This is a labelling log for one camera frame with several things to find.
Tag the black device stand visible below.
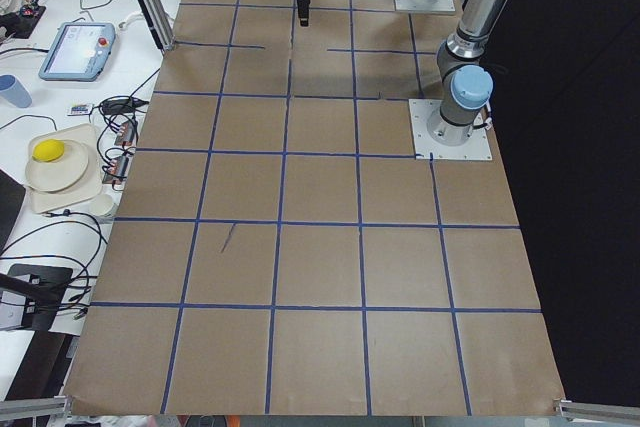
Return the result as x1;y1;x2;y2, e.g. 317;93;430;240
1;263;73;331

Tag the blue teach pendant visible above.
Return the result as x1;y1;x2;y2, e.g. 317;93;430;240
39;22;116;82

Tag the brown paper table cover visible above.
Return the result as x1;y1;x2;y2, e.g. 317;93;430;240
65;0;563;416

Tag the white paper cup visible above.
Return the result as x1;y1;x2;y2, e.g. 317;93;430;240
89;194;118;223

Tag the yellow lemon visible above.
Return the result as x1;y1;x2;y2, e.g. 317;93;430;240
32;139;65;163

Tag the blue cup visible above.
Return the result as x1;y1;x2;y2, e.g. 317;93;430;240
0;74;32;108

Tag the beige plate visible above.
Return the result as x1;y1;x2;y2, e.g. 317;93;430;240
25;140;89;192

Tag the beige tray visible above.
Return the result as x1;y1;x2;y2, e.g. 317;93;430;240
27;123;102;213

